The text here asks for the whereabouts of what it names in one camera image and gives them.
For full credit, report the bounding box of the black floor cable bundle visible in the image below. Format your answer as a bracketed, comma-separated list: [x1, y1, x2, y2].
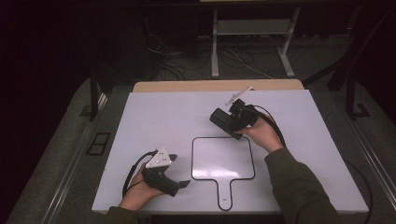
[145, 32, 216, 81]

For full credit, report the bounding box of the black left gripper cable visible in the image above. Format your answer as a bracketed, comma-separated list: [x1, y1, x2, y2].
[121, 149, 159, 198]

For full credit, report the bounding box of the light wooden table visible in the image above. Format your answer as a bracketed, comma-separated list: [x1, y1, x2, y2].
[133, 78, 305, 93]

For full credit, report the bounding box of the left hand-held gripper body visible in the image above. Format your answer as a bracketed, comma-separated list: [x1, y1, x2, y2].
[141, 146, 180, 198]

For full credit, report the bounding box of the white paddle-shaped whiteboard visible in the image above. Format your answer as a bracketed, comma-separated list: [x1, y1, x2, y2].
[191, 135, 257, 212]

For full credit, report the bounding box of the white floor cable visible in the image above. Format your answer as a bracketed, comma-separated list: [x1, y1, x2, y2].
[224, 47, 276, 80]

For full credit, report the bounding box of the black floor socket frame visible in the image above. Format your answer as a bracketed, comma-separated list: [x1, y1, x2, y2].
[85, 132, 112, 157]

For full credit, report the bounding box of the person's right hand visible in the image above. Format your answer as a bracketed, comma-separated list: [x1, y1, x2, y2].
[235, 112, 286, 154]

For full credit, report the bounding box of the black whiteboard eraser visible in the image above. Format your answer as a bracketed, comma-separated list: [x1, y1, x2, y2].
[208, 106, 248, 141]

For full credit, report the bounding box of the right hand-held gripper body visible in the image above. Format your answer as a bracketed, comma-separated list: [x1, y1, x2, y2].
[225, 86, 260, 133]

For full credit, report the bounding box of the white metal stand frame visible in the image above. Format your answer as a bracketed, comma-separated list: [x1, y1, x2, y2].
[210, 7, 302, 79]

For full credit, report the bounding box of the black metal stand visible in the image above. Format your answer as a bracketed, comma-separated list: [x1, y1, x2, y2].
[345, 74, 372, 121]

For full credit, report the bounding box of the person's left hand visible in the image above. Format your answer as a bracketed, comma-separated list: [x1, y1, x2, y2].
[118, 162, 165, 212]

